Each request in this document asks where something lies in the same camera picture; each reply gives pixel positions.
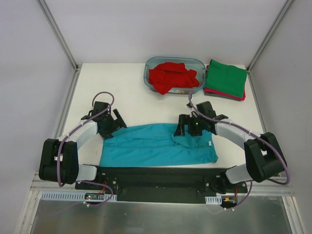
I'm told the teal t shirt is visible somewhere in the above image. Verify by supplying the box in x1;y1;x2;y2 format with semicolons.
99;123;218;167

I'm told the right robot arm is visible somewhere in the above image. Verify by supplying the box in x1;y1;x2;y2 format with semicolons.
174;101;288;192

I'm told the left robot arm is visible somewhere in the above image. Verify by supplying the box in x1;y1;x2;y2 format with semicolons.
39;101;127;190

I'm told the folded pink t shirt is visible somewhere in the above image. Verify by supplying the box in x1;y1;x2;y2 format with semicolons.
204;64;246;101

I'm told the red t shirt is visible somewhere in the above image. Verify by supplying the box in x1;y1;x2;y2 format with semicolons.
149;62;200;95

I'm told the folded green t shirt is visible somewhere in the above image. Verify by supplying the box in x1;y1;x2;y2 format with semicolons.
205;59;248;98

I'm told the clear blue plastic bin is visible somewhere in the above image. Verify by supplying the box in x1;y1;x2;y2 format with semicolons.
143;56;206;95

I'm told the left aluminium table rail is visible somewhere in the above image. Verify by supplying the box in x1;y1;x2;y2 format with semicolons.
52;66;81;138

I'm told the aluminium table rail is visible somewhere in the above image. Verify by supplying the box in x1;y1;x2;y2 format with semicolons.
247;73;267;134
52;66;81;138

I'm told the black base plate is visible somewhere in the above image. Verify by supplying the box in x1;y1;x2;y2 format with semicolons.
75;167;247;204

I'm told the right aluminium table rail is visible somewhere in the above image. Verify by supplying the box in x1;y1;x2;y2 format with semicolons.
247;73;267;134

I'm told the right white cable duct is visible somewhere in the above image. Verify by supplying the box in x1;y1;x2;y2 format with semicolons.
205;195;222;205

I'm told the white cable duct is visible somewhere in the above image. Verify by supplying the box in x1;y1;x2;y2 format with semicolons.
41;191;117;203
205;195;222;205

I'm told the left white cable duct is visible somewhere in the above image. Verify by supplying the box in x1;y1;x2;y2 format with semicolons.
41;191;117;203

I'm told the left aluminium frame post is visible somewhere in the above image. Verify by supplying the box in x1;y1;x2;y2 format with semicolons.
37;0;79;71

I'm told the aluminium frame post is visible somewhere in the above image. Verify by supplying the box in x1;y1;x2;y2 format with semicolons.
37;0;79;71
247;0;295;73

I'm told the right aluminium frame post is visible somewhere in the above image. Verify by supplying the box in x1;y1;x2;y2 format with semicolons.
247;0;295;73

